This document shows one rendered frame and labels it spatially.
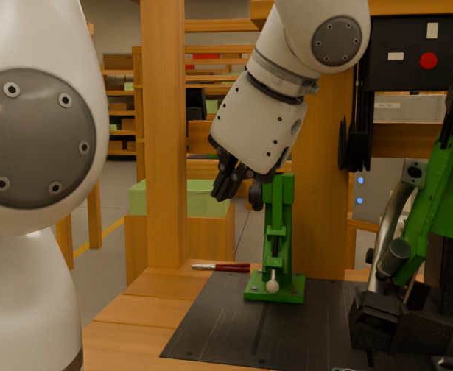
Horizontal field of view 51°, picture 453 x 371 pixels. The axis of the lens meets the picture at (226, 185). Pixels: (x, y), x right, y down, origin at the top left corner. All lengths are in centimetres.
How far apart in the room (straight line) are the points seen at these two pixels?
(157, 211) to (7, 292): 95
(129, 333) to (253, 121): 56
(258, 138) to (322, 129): 61
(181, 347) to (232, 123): 45
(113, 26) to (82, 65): 1137
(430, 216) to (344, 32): 45
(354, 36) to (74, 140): 29
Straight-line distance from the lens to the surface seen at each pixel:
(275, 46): 53
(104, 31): 1171
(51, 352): 35
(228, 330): 93
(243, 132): 58
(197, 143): 130
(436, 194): 83
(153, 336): 97
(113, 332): 100
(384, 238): 97
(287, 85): 54
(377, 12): 107
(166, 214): 127
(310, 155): 117
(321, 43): 45
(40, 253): 39
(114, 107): 1088
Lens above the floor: 133
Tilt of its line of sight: 10 degrees down
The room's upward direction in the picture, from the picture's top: straight up
